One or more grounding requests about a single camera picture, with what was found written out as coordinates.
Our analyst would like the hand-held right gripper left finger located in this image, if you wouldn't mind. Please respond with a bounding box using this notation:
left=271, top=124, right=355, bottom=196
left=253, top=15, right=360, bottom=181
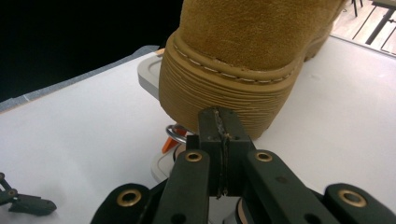
left=151, top=106, right=226, bottom=224

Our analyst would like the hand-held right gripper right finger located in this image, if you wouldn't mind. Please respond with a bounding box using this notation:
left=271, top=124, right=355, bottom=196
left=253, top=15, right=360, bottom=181
left=217, top=106, right=341, bottom=224

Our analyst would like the silver strap sandal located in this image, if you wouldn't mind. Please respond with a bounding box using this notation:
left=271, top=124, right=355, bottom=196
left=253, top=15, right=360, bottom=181
left=222, top=197, right=250, bottom=224
left=164, top=123, right=190, bottom=162

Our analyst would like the tan suede boot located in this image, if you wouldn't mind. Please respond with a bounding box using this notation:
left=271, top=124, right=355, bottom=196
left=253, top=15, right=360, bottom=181
left=158, top=0, right=348, bottom=141

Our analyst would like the black metal stand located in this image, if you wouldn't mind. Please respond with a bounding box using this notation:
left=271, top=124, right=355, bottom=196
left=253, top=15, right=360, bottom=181
left=350, top=0, right=396, bottom=47

